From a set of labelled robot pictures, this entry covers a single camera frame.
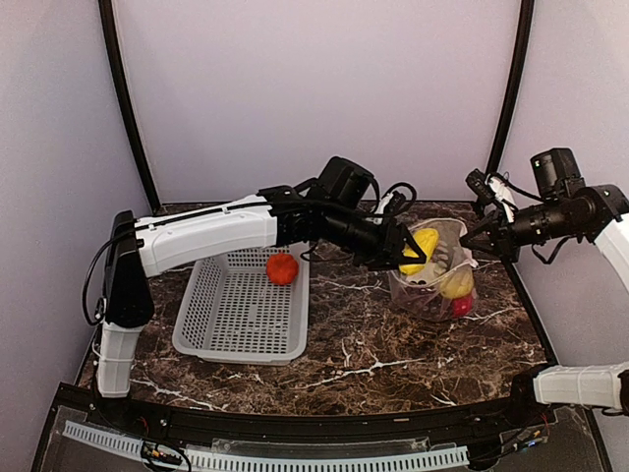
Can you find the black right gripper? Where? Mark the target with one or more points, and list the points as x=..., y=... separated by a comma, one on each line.
x=502, y=240

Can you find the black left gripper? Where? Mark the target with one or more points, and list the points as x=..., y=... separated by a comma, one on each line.
x=383, y=259

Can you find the clear pink-dotted zip bag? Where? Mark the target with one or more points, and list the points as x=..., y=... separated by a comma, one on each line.
x=439, y=239

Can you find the small yellow toy fruit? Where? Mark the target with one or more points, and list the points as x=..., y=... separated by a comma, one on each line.
x=458, y=285

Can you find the red toy bell pepper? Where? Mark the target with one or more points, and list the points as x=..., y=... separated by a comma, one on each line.
x=461, y=307

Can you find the orange toy fruit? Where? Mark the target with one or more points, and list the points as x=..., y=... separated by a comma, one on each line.
x=282, y=269

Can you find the dark red toy grapes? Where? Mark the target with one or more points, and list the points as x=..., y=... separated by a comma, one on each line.
x=423, y=301

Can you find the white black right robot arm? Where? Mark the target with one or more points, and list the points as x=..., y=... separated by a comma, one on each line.
x=574, y=242

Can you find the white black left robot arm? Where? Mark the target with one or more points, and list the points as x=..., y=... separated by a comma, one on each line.
x=140, y=249

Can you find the white perforated plastic basket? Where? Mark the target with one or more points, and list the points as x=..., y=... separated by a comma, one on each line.
x=232, y=313

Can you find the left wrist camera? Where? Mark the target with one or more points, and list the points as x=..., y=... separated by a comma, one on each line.
x=397, y=199

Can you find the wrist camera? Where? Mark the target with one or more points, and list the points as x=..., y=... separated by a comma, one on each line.
x=397, y=199
x=491, y=191

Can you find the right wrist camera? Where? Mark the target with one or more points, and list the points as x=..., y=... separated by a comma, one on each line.
x=491, y=191

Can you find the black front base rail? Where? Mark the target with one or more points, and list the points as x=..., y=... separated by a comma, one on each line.
x=498, y=438

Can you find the black vertical frame post right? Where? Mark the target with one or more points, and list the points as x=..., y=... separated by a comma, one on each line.
x=514, y=80

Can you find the black vertical frame post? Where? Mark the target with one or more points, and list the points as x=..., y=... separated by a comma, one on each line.
x=514, y=80
x=121, y=87

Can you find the white slotted cable duct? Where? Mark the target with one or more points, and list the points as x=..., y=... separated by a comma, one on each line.
x=231, y=455

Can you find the black vertical frame post left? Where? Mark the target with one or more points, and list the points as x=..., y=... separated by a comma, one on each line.
x=121, y=87

